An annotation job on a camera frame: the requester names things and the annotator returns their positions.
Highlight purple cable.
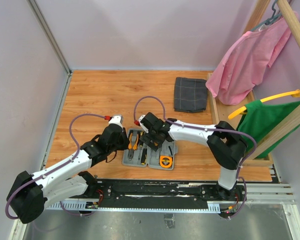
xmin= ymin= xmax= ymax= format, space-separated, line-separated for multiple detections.
xmin=132 ymin=95 xmax=258 ymax=221
xmin=4 ymin=113 xmax=110 ymax=220

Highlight grey plastic tool case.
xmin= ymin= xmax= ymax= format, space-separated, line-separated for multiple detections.
xmin=121 ymin=128 xmax=178 ymax=171

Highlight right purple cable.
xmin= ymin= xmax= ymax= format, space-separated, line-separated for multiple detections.
xmin=132 ymin=95 xmax=258 ymax=221

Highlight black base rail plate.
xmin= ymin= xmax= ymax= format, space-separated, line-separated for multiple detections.
xmin=67 ymin=177 xmax=247 ymax=208

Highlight teal clothes hanger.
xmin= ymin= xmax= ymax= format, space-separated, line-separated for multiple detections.
xmin=249 ymin=0 xmax=283 ymax=32

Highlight green shirt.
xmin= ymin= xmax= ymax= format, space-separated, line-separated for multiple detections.
xmin=236 ymin=100 xmax=300 ymax=143

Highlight yellow tape measure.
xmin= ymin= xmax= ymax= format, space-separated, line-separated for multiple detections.
xmin=159 ymin=146 xmax=173 ymax=169

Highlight yellow clothes hanger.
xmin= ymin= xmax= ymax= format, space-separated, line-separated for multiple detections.
xmin=228 ymin=89 xmax=300 ymax=120

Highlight wooden clothes rack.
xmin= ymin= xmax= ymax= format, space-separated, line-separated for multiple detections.
xmin=208 ymin=0 xmax=300 ymax=170

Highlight dark grey checked cloth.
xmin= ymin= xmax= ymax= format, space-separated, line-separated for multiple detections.
xmin=173 ymin=77 xmax=208 ymax=113

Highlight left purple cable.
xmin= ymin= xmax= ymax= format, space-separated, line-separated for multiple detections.
xmin=4 ymin=113 xmax=110 ymax=220

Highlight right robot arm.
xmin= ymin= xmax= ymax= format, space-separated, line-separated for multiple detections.
xmin=138 ymin=112 xmax=247 ymax=200

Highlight orange black pliers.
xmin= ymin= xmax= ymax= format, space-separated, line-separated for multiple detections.
xmin=127 ymin=132 xmax=140 ymax=160

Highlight pink shirt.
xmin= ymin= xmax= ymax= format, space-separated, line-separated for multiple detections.
xmin=206 ymin=18 xmax=291 ymax=106

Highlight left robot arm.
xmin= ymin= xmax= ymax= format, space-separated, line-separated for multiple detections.
xmin=5 ymin=123 xmax=129 ymax=224

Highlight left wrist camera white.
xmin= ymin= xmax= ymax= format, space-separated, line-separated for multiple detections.
xmin=108 ymin=114 xmax=124 ymax=128

